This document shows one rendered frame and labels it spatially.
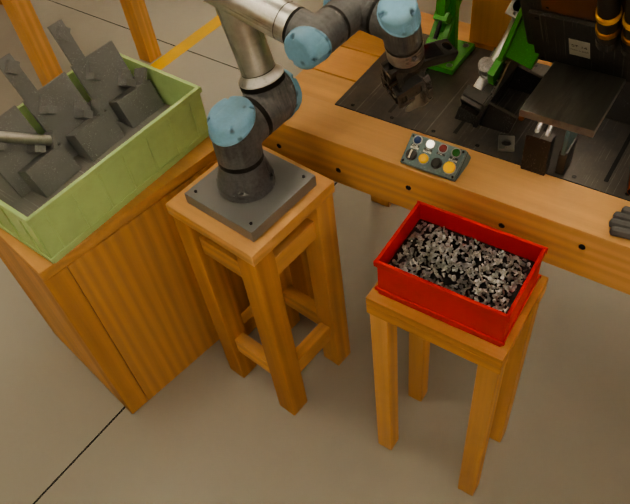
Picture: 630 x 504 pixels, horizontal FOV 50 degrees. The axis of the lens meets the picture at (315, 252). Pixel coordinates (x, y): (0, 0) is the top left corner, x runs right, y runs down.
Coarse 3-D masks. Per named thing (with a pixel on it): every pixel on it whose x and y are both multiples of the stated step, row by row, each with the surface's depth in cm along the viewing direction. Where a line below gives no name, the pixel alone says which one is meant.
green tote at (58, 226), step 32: (128, 64) 205; (160, 96) 206; (192, 96) 189; (160, 128) 185; (192, 128) 195; (128, 160) 180; (160, 160) 190; (64, 192) 167; (96, 192) 176; (128, 192) 185; (0, 224) 182; (32, 224) 163; (64, 224) 171; (96, 224) 180
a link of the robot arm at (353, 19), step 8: (328, 0) 127; (336, 0) 123; (344, 0) 123; (352, 0) 123; (360, 0) 124; (368, 0) 124; (376, 0) 123; (344, 8) 122; (352, 8) 123; (360, 8) 124; (368, 8) 123; (352, 16) 123; (360, 16) 124; (368, 16) 124; (352, 24) 123; (360, 24) 125; (368, 24) 125; (352, 32) 124; (368, 32) 127
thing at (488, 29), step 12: (480, 0) 193; (492, 0) 191; (504, 0) 189; (480, 12) 196; (492, 12) 194; (504, 12) 191; (480, 24) 199; (492, 24) 196; (504, 24) 194; (480, 36) 201; (492, 36) 199
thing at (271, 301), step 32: (320, 224) 181; (192, 256) 190; (224, 256) 178; (288, 256) 178; (320, 256) 192; (224, 288) 202; (256, 288) 173; (288, 288) 231; (320, 288) 205; (224, 320) 210; (256, 320) 189; (288, 320) 191; (320, 320) 221; (256, 352) 216; (288, 352) 201; (288, 384) 211
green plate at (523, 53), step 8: (520, 8) 147; (520, 16) 148; (520, 24) 151; (512, 32) 152; (520, 32) 152; (512, 40) 155; (520, 40) 153; (504, 48) 156; (512, 48) 156; (520, 48) 155; (528, 48) 154; (504, 56) 158; (512, 56) 157; (520, 56) 156; (528, 56) 155; (536, 56) 154; (528, 64) 157
